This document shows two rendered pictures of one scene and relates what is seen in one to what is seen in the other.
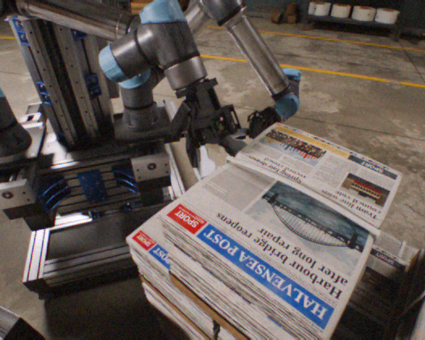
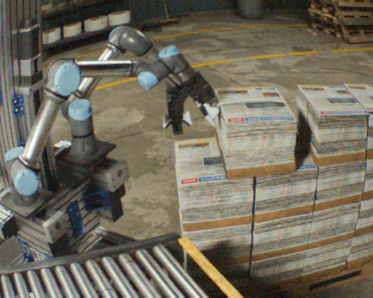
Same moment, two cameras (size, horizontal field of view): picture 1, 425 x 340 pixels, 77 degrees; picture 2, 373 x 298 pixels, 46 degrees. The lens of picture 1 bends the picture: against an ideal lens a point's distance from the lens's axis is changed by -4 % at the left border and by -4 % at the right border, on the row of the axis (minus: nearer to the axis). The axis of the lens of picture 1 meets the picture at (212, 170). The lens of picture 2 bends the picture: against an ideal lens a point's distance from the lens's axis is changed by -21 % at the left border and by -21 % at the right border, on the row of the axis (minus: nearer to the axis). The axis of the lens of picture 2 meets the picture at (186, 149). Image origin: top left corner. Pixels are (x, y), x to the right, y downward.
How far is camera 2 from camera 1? 170 cm
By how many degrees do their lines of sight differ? 37
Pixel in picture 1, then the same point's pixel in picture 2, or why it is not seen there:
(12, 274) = not seen: outside the picture
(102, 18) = (119, 65)
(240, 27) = (154, 53)
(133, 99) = (87, 127)
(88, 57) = not seen: hidden behind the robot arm
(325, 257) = (280, 110)
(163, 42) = (178, 61)
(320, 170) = (253, 95)
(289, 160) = (239, 97)
